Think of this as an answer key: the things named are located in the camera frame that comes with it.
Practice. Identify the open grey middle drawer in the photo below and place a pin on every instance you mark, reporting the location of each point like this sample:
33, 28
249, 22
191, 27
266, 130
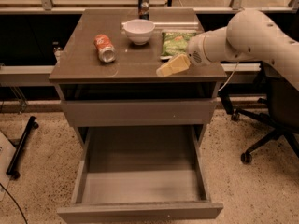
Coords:
141, 173

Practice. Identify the white floor board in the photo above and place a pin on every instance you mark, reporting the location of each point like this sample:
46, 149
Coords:
7, 151

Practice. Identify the black office chair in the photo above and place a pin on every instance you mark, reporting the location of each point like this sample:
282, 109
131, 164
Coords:
282, 102

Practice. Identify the black wheeled stand base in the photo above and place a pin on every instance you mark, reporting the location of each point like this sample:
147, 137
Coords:
12, 168

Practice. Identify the dark upright soda can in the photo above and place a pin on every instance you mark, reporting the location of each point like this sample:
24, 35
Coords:
144, 9

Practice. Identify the grey drawer cabinet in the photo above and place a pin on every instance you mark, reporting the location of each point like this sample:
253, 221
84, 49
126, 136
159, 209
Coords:
81, 76

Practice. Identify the orange soda can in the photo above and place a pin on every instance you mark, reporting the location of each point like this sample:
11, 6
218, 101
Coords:
105, 49

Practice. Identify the green jalapeno chip bag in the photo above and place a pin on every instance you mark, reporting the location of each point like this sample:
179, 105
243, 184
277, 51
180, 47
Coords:
174, 42

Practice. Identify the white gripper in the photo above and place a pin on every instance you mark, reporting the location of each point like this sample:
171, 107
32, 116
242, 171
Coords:
195, 50

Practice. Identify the closed grey top drawer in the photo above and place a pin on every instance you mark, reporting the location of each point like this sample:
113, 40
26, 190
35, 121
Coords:
138, 112

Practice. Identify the white ceramic bowl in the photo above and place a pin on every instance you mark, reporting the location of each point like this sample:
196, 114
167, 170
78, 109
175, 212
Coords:
139, 31

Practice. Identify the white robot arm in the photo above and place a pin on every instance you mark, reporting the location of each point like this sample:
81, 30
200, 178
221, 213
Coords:
249, 35

